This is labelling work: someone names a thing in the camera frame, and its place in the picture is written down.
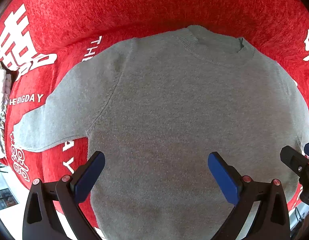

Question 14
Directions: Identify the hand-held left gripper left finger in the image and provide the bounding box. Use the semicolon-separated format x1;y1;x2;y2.
22;151;105;240

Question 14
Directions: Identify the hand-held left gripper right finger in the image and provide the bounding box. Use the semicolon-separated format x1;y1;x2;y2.
208;151;291;240

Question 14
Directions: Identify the grey knit sweater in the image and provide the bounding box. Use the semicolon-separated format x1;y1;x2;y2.
13;25;309;240

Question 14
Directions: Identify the white fringed cloth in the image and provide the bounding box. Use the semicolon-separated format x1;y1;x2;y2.
0;61;12;159

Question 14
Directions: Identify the red printed blanket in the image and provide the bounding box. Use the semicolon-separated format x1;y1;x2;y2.
0;0;309;230

